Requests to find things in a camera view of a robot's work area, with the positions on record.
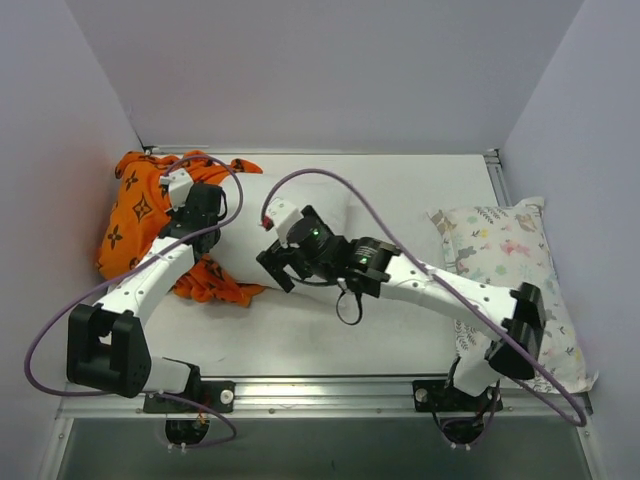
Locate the orange black patterned pillowcase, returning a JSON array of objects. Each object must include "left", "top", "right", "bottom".
[{"left": 95, "top": 152, "right": 266, "bottom": 307}]

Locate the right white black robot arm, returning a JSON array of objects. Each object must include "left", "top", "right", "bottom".
[{"left": 257, "top": 198, "right": 546, "bottom": 409}]

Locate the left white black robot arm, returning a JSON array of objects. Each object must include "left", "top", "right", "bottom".
[{"left": 66, "top": 183, "right": 226, "bottom": 411}]

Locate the white animal print pillow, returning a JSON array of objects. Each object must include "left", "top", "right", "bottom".
[{"left": 428, "top": 197, "right": 597, "bottom": 394}]

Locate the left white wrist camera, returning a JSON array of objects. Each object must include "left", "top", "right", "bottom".
[{"left": 159, "top": 168, "right": 194, "bottom": 211}]

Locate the black looped cable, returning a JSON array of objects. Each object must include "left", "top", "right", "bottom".
[{"left": 333, "top": 279, "right": 365, "bottom": 326}]

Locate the front aluminium rail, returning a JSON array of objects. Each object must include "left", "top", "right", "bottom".
[{"left": 56, "top": 377, "right": 562, "bottom": 421}]

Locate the aluminium rail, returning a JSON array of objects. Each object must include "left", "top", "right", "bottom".
[
  {"left": 483, "top": 149, "right": 513, "bottom": 207},
  {"left": 56, "top": 377, "right": 562, "bottom": 421}
]

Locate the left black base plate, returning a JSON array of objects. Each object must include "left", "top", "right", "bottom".
[{"left": 142, "top": 380, "right": 236, "bottom": 414}]

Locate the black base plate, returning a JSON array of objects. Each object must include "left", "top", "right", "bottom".
[
  {"left": 142, "top": 380, "right": 236, "bottom": 414},
  {"left": 412, "top": 380, "right": 484, "bottom": 413}
]

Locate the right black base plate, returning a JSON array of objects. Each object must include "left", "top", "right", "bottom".
[{"left": 412, "top": 380, "right": 484, "bottom": 413}]

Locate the right side aluminium rail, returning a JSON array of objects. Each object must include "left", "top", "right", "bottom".
[{"left": 483, "top": 149, "right": 513, "bottom": 207}]

